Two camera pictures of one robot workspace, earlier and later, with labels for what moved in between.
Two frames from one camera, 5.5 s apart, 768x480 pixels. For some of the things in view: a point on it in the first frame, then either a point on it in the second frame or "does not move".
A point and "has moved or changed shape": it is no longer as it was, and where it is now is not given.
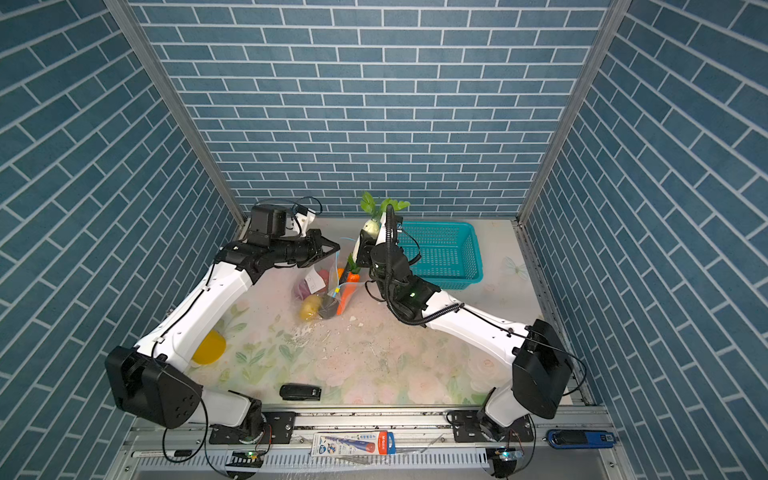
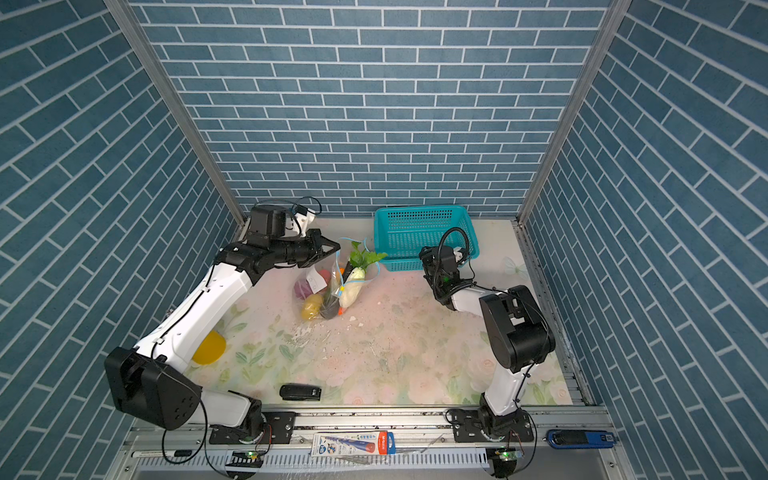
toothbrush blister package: (355, 443) does not move
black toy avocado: (327, 306) does not move
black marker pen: (161, 454) does not move
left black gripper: (315, 252) does not move
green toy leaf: (368, 203) has moved or changed shape
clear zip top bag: (320, 293) does not move
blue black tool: (580, 438) does not move
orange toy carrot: (352, 278) -> (341, 310)
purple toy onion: (301, 290) does not move
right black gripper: (367, 250) -> (430, 258)
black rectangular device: (296, 391) does not move
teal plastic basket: (450, 255) has moved or changed shape
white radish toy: (371, 227) -> (352, 288)
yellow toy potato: (310, 307) does not move
